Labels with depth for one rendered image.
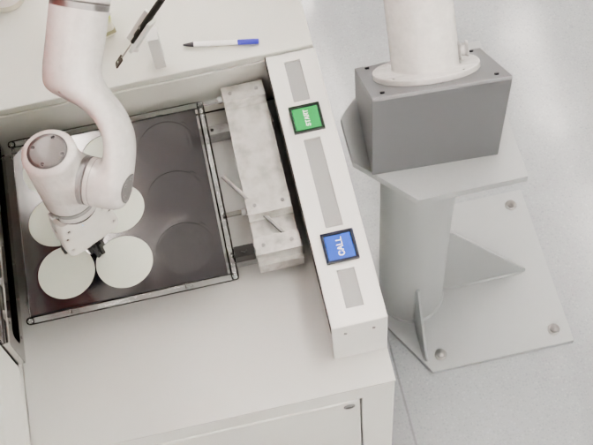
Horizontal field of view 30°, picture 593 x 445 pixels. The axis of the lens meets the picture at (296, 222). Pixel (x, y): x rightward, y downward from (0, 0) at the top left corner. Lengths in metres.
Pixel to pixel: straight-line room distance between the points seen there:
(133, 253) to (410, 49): 0.59
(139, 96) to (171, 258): 0.33
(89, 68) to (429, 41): 0.59
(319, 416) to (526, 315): 0.98
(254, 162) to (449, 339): 0.96
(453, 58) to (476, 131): 0.15
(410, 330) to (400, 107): 1.02
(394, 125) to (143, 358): 0.60
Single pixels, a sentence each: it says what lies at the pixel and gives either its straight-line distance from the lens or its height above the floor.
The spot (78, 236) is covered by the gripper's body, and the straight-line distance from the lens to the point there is 1.84.
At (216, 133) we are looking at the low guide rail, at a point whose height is 0.85.
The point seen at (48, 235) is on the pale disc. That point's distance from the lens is 2.01.
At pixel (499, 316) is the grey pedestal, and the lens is 2.83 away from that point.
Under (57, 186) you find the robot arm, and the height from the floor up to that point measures 1.20.
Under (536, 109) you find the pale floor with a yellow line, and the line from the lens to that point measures 3.15.
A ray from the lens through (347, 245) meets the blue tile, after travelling 1.84.
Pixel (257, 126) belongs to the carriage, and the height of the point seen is 0.88.
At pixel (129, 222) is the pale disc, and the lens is 1.98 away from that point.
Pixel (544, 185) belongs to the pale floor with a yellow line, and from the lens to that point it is 3.03.
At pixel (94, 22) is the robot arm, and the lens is 1.68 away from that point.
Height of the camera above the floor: 2.62
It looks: 63 degrees down
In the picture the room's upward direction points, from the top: 8 degrees counter-clockwise
